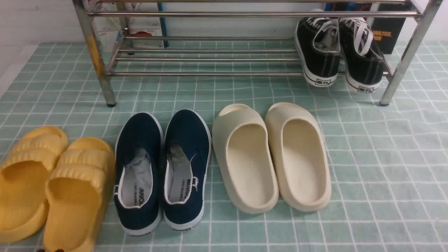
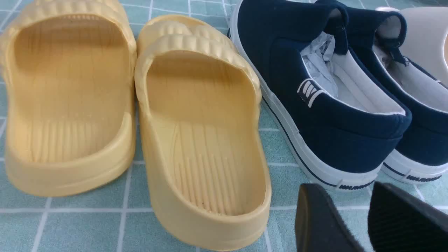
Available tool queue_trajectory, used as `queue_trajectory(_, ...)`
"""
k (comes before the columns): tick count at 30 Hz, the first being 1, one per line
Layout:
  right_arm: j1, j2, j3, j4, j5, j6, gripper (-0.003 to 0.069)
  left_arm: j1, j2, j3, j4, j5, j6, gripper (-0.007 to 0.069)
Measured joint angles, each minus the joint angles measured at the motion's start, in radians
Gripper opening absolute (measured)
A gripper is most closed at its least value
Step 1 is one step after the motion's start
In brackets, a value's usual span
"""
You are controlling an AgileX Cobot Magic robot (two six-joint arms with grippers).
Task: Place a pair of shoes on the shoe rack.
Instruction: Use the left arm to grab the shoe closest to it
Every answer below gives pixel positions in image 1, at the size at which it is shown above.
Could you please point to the left yellow slipper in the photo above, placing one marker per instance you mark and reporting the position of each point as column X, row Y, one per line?
column 24, row 172

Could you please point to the right black sneaker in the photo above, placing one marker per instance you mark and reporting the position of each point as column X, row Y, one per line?
column 364, row 64

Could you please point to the white printed carton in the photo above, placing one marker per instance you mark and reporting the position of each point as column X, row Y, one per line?
column 107, row 29

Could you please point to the black box orange text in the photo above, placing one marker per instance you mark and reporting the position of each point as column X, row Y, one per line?
column 387, row 30

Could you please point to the cream slipper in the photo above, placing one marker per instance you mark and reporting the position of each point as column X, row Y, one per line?
column 299, row 156
column 240, row 143

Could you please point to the right cream slipper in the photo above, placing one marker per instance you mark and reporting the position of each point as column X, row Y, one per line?
column 299, row 156

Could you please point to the black sneaker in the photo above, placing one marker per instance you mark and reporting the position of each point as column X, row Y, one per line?
column 364, row 64
column 318, row 45

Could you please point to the green checkered cloth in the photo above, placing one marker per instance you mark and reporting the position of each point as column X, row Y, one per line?
column 388, row 165

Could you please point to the metal shoe rack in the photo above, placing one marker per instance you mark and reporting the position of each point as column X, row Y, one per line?
column 86, row 11

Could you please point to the right yellow slipper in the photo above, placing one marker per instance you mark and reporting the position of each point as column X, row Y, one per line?
column 78, row 191

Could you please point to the left cream slipper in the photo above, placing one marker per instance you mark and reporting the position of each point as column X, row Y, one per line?
column 240, row 143

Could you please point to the yellow slipper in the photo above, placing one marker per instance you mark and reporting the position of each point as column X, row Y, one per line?
column 24, row 172
column 78, row 191

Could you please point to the left black sneaker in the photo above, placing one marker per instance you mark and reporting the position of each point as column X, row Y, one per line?
column 318, row 45

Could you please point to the navy canvas shoe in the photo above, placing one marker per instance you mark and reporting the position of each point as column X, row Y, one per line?
column 187, row 152
column 136, row 190

